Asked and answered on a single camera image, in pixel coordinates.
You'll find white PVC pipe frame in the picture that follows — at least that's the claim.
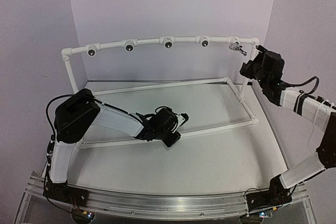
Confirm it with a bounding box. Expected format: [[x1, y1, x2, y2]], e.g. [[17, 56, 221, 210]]
[[61, 36, 259, 143]]

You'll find black right camera cable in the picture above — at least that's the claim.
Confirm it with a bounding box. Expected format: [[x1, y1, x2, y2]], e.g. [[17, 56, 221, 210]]
[[286, 76, 320, 95]]

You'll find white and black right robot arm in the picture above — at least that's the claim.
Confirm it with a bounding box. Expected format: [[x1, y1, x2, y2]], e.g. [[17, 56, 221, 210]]
[[240, 45, 335, 212]]

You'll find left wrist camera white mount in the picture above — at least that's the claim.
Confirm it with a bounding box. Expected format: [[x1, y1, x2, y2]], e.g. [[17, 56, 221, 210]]
[[174, 113, 189, 131]]

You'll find black camera cable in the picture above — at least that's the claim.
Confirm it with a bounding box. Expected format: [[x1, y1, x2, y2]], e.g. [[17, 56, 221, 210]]
[[286, 76, 320, 95], [46, 93, 79, 177]]

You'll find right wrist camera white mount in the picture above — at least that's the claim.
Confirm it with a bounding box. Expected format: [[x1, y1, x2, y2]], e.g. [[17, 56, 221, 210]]
[[256, 45, 267, 54]]

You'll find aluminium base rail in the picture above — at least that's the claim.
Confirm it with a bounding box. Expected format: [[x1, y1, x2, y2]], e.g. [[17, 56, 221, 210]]
[[14, 176, 316, 223]]

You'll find black left camera cable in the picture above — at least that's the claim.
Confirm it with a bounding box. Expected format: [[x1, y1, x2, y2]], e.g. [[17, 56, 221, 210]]
[[46, 93, 79, 177]]

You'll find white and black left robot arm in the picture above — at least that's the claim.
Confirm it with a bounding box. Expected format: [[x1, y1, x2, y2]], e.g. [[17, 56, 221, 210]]
[[43, 88, 189, 206]]

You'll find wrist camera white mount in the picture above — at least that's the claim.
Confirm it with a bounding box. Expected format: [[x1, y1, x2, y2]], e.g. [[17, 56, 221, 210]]
[[256, 45, 267, 54], [174, 113, 189, 131]]

